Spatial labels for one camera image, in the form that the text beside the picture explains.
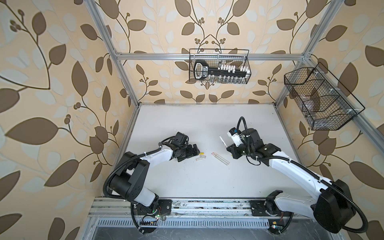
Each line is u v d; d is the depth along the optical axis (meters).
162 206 0.74
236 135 0.73
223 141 0.83
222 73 0.84
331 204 0.39
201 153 0.93
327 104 0.72
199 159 0.91
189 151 0.80
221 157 0.91
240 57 0.91
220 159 0.91
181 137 0.73
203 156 0.92
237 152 0.72
